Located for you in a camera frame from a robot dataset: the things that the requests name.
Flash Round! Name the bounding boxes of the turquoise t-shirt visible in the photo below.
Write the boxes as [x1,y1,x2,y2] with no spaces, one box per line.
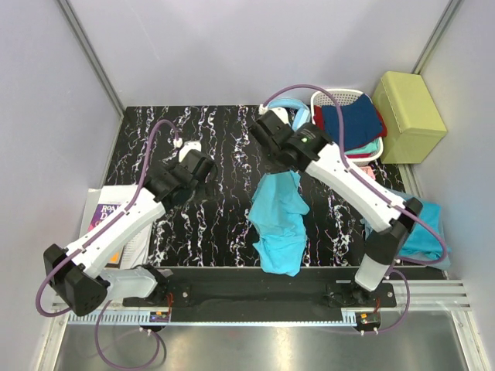
[247,171,309,277]

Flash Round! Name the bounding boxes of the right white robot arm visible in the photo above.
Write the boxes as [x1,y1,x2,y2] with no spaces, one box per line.
[248,109,422,307]

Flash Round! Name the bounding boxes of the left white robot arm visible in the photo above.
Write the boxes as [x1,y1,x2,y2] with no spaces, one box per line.
[43,149,217,317]

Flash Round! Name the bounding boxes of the pile of teal t-shirts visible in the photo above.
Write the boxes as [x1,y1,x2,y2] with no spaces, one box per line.
[360,189,451,271]

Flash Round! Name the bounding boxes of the light blue headphones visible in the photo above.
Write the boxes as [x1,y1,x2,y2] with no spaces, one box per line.
[266,98,312,131]

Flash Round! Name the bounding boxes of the white plastic laundry basket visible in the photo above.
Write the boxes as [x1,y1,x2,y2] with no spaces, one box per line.
[310,89,384,166]

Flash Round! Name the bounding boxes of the navy blue folded t-shirt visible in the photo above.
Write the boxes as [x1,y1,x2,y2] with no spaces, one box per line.
[321,94,384,151]

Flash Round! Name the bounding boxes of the white paper sheets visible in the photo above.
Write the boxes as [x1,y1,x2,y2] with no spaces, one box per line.
[80,185,152,269]

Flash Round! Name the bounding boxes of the pink cube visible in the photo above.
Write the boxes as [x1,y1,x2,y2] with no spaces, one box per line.
[360,166,376,180]

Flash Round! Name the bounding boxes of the teal folded t-shirt in basket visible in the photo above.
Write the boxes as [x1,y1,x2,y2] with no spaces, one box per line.
[345,138,380,158]

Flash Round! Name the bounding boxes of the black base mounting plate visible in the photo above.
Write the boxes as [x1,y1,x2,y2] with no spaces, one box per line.
[122,266,398,322]

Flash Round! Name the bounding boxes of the yellow-green storage box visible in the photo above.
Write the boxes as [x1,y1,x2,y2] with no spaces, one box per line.
[372,71,447,164]

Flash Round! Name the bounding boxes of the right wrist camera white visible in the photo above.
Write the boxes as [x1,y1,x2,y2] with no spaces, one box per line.
[258,104,290,124]

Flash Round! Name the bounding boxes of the aluminium rail frame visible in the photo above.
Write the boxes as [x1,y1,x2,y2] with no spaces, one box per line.
[37,277,494,370]

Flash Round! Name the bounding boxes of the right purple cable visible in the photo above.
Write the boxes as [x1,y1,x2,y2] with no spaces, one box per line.
[258,83,452,335]

